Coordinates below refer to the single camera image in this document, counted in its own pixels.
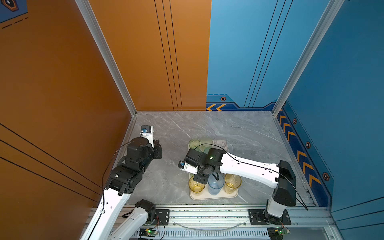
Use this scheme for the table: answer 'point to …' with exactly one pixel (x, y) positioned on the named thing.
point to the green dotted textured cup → (206, 142)
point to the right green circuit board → (277, 233)
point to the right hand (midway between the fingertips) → (196, 174)
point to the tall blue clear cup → (215, 185)
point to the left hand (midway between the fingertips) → (157, 139)
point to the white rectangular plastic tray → (205, 194)
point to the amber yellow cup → (232, 182)
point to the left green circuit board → (148, 232)
